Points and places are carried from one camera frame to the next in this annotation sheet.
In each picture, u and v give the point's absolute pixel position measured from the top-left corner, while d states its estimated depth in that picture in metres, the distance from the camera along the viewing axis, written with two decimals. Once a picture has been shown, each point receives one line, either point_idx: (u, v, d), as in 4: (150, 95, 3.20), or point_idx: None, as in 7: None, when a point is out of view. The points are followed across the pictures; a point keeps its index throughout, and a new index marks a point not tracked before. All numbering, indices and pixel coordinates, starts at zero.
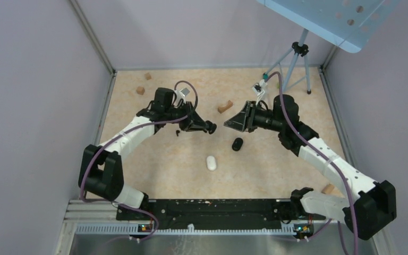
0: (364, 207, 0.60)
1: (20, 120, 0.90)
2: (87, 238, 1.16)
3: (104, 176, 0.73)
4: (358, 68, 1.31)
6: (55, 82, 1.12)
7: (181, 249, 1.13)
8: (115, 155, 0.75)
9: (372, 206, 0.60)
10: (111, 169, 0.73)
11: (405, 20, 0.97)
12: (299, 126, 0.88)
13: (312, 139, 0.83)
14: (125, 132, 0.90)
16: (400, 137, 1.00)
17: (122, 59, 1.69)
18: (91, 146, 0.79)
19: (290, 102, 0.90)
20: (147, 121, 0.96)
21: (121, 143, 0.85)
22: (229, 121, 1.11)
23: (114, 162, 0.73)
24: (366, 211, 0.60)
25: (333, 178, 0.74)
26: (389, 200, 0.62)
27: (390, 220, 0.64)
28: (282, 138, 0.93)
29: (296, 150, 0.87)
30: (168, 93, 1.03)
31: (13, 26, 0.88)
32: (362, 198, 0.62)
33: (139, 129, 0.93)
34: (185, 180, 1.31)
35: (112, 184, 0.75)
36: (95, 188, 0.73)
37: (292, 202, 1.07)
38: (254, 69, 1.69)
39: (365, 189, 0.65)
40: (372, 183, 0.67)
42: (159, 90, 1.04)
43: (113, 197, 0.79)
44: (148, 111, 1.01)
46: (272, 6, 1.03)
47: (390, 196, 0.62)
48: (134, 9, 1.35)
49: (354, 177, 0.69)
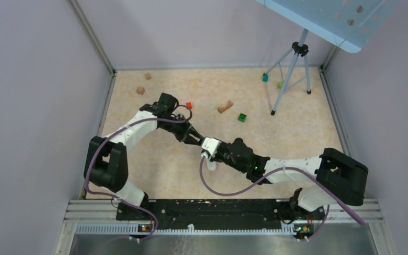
0: (326, 180, 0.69)
1: (20, 119, 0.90)
2: (88, 238, 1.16)
3: (110, 168, 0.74)
4: (358, 68, 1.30)
6: (55, 82, 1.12)
7: (181, 249, 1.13)
8: (120, 146, 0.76)
9: (332, 175, 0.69)
10: (117, 160, 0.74)
11: (405, 19, 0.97)
12: (259, 159, 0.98)
13: (267, 163, 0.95)
14: (130, 124, 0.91)
16: (400, 137, 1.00)
17: (122, 59, 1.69)
18: (97, 137, 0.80)
19: (241, 145, 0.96)
20: (151, 115, 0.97)
21: (125, 135, 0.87)
22: None
23: (119, 154, 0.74)
24: (331, 182, 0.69)
25: (297, 176, 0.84)
26: (341, 161, 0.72)
27: (363, 172, 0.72)
28: (251, 178, 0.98)
29: (269, 180, 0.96)
30: (173, 98, 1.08)
31: (13, 26, 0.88)
32: (320, 175, 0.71)
33: (143, 124, 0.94)
34: (185, 180, 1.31)
35: (119, 175, 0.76)
36: (101, 179, 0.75)
37: (294, 210, 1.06)
38: (254, 69, 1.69)
39: (317, 167, 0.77)
40: (319, 158, 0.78)
42: (164, 94, 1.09)
43: (119, 187, 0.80)
44: (151, 106, 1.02)
46: (272, 6, 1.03)
47: (339, 158, 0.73)
48: (134, 10, 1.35)
49: (305, 163, 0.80)
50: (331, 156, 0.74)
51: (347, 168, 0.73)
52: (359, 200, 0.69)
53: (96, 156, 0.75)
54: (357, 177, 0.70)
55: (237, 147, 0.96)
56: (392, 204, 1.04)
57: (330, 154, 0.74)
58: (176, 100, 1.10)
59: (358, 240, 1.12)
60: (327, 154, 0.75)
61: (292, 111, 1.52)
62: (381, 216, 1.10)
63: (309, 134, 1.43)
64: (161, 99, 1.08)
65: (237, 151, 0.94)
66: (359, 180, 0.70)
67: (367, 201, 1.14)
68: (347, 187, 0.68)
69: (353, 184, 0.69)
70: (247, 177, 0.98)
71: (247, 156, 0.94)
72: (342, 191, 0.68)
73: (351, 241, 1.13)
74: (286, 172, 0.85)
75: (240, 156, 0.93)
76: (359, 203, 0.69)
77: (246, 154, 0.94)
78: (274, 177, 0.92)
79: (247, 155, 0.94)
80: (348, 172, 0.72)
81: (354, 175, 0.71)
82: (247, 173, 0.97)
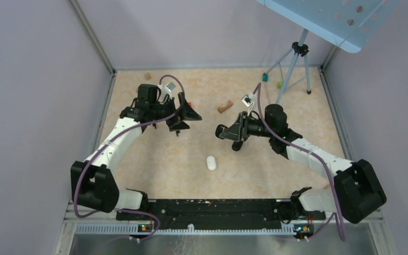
0: (342, 183, 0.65)
1: (20, 119, 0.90)
2: (88, 238, 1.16)
3: (99, 192, 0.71)
4: (358, 68, 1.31)
6: (55, 82, 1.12)
7: (181, 249, 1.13)
8: (104, 170, 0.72)
9: (349, 183, 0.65)
10: (103, 184, 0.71)
11: (405, 20, 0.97)
12: (288, 133, 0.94)
13: (296, 139, 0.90)
14: (111, 141, 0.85)
16: (400, 137, 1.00)
17: (122, 59, 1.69)
18: (77, 161, 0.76)
19: (280, 109, 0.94)
20: (133, 122, 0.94)
21: (107, 154, 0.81)
22: (224, 133, 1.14)
23: (105, 179, 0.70)
24: (345, 187, 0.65)
25: (315, 166, 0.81)
26: (368, 178, 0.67)
27: (380, 201, 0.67)
28: (272, 143, 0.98)
29: (286, 153, 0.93)
30: (151, 89, 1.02)
31: (13, 26, 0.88)
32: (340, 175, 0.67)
33: (125, 135, 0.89)
34: (185, 180, 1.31)
35: (108, 197, 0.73)
36: (91, 203, 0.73)
37: (292, 202, 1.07)
38: (254, 69, 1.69)
39: (342, 169, 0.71)
40: (349, 163, 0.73)
42: (142, 87, 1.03)
43: (113, 206, 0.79)
44: (132, 109, 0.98)
46: (272, 6, 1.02)
47: (367, 175, 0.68)
48: (134, 10, 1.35)
49: (333, 160, 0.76)
50: (360, 168, 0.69)
51: (368, 189, 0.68)
52: (356, 218, 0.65)
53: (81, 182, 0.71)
54: (371, 201, 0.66)
55: (273, 108, 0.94)
56: (393, 204, 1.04)
57: (364, 166, 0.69)
58: (156, 88, 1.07)
59: (358, 241, 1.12)
60: (359, 165, 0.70)
61: (292, 111, 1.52)
62: (381, 216, 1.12)
63: (309, 134, 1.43)
64: (141, 94, 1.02)
65: (272, 111, 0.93)
66: (371, 205, 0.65)
67: None
68: (354, 203, 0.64)
69: (361, 204, 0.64)
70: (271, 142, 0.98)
71: (279, 119, 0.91)
72: (348, 202, 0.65)
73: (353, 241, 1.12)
74: (310, 156, 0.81)
75: (271, 116, 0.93)
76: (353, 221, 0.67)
77: (279, 118, 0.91)
78: (293, 154, 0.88)
79: (278, 119, 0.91)
80: (366, 192, 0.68)
81: (371, 197, 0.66)
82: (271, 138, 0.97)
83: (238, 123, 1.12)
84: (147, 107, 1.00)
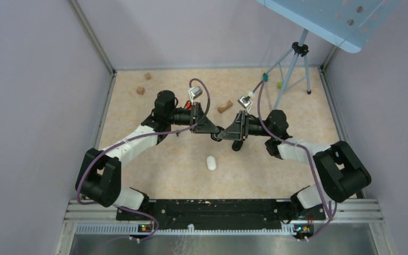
0: (321, 161, 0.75)
1: (20, 120, 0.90)
2: (88, 238, 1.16)
3: (102, 182, 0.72)
4: (358, 68, 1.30)
6: (55, 82, 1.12)
7: (181, 249, 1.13)
8: (115, 161, 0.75)
9: (328, 161, 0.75)
10: (110, 175, 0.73)
11: (405, 20, 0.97)
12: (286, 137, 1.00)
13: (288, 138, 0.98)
14: (128, 139, 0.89)
16: (400, 137, 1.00)
17: (122, 59, 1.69)
18: (93, 149, 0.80)
19: (283, 118, 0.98)
20: (152, 130, 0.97)
21: (121, 150, 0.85)
22: (223, 133, 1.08)
23: (113, 169, 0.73)
24: (324, 165, 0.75)
25: (300, 155, 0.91)
26: (347, 156, 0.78)
27: (364, 181, 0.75)
28: (268, 145, 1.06)
29: (280, 155, 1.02)
30: (167, 104, 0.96)
31: (11, 26, 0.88)
32: (320, 154, 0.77)
33: (143, 138, 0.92)
34: (185, 180, 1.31)
35: (110, 189, 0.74)
36: (90, 192, 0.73)
37: (292, 201, 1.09)
38: (254, 69, 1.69)
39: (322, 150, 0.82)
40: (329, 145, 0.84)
42: (157, 101, 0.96)
43: (110, 204, 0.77)
44: (153, 120, 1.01)
46: (273, 6, 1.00)
47: (345, 153, 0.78)
48: (134, 10, 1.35)
49: (315, 146, 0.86)
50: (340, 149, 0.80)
51: (350, 168, 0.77)
52: (341, 195, 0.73)
53: (90, 169, 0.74)
54: (354, 178, 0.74)
55: (278, 116, 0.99)
56: (393, 204, 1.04)
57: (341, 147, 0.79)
58: (174, 99, 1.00)
59: (358, 241, 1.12)
60: (338, 147, 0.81)
61: (292, 112, 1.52)
62: (381, 216, 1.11)
63: (309, 134, 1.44)
64: (156, 109, 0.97)
65: (276, 119, 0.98)
66: (353, 181, 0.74)
67: (367, 201, 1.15)
68: (334, 177, 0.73)
69: (342, 181, 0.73)
70: (266, 144, 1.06)
71: (280, 128, 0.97)
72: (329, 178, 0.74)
73: (351, 242, 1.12)
74: (296, 149, 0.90)
75: (274, 124, 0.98)
76: (339, 200, 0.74)
77: (281, 126, 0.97)
78: (285, 152, 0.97)
79: (280, 127, 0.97)
80: (348, 171, 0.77)
81: (353, 175, 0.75)
82: (270, 140, 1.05)
83: (238, 121, 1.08)
84: (165, 119, 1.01)
